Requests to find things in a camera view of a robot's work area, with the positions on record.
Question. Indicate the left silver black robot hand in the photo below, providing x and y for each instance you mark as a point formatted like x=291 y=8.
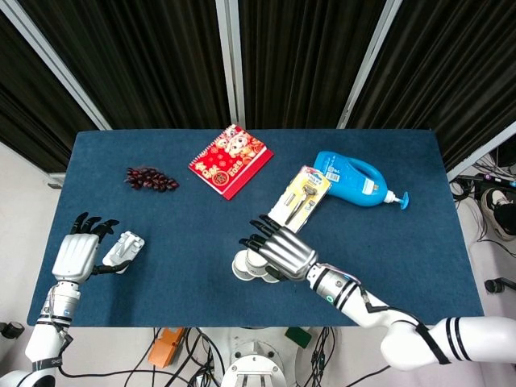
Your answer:
x=76 y=254

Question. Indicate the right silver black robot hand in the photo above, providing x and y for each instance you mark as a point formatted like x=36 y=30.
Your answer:
x=288 y=254

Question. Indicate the small white packaged item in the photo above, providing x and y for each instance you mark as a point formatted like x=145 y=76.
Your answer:
x=127 y=246

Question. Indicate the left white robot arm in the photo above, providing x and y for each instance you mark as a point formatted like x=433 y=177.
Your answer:
x=52 y=318

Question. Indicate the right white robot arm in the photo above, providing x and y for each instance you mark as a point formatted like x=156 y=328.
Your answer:
x=387 y=322

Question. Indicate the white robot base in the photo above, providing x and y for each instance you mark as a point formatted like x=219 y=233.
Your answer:
x=252 y=369

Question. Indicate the razor in blister pack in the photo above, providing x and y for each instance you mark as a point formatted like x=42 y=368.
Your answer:
x=300 y=197

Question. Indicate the green block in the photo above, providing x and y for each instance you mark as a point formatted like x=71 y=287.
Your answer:
x=299 y=336

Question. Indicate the blue pump detergent bottle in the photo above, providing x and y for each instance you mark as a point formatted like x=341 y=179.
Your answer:
x=354 y=181

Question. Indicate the black tape roll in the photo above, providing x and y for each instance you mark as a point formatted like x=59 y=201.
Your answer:
x=10 y=329

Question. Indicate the blue table cloth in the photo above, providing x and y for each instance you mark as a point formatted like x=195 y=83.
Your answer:
x=193 y=298

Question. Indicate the dark red grape bunch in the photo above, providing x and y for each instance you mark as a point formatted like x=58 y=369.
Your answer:
x=151 y=179

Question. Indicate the red spiral desk calendar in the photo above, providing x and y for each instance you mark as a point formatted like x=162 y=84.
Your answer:
x=230 y=165

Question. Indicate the orange box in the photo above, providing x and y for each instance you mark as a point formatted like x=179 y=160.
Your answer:
x=164 y=346

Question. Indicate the black pleated curtain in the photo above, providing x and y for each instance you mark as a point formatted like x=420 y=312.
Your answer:
x=443 y=68
x=28 y=113
x=298 y=60
x=141 y=60

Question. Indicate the black caster wheel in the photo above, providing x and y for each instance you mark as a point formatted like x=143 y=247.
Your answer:
x=493 y=285

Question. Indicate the black white sneaker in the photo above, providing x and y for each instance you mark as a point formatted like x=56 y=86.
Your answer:
x=500 y=209

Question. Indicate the grey metal frame post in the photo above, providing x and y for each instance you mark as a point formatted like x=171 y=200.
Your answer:
x=230 y=60
x=52 y=68
x=483 y=151
x=369 y=60

